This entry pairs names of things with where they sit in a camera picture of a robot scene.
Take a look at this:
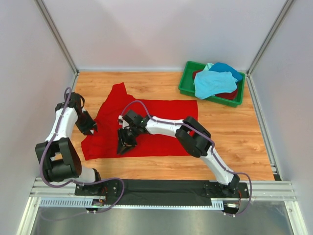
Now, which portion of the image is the dark red t shirt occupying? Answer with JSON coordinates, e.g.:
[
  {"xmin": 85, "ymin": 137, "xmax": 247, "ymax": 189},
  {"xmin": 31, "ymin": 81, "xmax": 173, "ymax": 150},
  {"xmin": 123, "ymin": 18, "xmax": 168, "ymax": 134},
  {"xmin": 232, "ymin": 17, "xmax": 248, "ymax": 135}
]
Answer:
[{"xmin": 193, "ymin": 70, "xmax": 238, "ymax": 100}]

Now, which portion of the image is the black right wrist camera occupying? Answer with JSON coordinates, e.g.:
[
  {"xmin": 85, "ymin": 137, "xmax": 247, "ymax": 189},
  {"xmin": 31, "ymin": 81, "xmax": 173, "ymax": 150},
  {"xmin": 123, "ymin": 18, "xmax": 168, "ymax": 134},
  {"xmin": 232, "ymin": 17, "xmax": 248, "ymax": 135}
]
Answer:
[{"xmin": 122, "ymin": 110, "xmax": 145, "ymax": 128}]

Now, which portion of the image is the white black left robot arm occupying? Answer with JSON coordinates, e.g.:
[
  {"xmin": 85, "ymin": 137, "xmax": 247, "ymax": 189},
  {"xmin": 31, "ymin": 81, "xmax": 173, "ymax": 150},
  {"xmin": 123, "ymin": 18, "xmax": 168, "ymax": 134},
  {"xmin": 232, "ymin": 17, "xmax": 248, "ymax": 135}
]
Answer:
[{"xmin": 35, "ymin": 92, "xmax": 103, "ymax": 196}]

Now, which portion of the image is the green plastic bin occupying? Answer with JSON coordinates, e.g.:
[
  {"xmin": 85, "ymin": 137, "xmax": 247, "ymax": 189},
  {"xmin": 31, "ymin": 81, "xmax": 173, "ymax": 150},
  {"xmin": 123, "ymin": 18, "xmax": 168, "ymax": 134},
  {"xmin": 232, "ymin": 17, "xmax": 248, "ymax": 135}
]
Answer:
[{"xmin": 178, "ymin": 61, "xmax": 246, "ymax": 107}]

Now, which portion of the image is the light blue t shirt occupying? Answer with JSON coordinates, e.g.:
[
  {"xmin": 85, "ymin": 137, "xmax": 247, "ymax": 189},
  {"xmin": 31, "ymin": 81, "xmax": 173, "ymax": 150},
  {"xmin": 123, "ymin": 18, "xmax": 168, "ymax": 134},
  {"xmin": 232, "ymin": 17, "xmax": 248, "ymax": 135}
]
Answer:
[{"xmin": 192, "ymin": 63, "xmax": 243, "ymax": 100}]

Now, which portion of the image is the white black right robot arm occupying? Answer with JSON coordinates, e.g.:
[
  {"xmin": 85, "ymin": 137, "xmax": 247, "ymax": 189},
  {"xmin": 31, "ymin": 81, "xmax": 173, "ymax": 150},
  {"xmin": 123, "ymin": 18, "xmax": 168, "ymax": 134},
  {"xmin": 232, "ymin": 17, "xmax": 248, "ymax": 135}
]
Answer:
[{"xmin": 117, "ymin": 110, "xmax": 240, "ymax": 198}]

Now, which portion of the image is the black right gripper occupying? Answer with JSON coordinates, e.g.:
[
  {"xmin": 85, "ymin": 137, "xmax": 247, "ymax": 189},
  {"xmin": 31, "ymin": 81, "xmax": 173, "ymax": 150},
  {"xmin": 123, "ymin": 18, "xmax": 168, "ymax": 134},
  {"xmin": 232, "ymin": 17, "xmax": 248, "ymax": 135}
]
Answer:
[{"xmin": 117, "ymin": 125, "xmax": 140, "ymax": 155}]

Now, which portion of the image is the right aluminium corner post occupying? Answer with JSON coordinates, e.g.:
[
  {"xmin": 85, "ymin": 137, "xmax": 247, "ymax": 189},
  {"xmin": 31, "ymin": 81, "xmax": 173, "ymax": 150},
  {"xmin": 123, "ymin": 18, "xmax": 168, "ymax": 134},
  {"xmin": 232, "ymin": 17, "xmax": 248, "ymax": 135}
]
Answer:
[{"xmin": 246, "ymin": 0, "xmax": 295, "ymax": 75}]

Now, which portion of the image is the aluminium corner post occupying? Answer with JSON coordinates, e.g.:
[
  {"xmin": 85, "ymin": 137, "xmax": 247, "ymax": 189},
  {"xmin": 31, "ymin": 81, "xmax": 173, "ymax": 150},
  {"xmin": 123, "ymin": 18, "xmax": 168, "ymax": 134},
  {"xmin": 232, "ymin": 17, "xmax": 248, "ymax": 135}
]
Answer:
[
  {"xmin": 246, "ymin": 0, "xmax": 295, "ymax": 75},
  {"xmin": 34, "ymin": 0, "xmax": 79, "ymax": 75}
]

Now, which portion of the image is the grey slotted cable duct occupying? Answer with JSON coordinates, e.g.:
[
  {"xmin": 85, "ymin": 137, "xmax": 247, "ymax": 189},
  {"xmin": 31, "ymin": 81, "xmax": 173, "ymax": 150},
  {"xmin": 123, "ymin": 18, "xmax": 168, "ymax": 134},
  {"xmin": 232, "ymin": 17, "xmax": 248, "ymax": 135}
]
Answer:
[{"xmin": 39, "ymin": 197, "xmax": 224, "ymax": 211}]

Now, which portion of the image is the left aluminium corner post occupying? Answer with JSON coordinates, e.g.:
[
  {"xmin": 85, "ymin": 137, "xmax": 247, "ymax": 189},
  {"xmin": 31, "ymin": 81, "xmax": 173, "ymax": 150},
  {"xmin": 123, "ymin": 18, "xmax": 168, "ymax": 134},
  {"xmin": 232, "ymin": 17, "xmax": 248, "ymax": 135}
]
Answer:
[{"xmin": 34, "ymin": 0, "xmax": 79, "ymax": 75}]

